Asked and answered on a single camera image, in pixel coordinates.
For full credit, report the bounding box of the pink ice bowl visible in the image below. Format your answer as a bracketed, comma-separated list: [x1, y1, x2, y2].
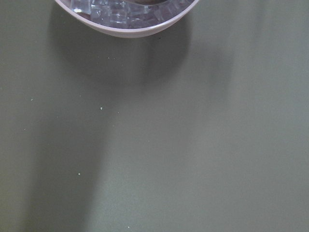
[56, 0, 199, 38]

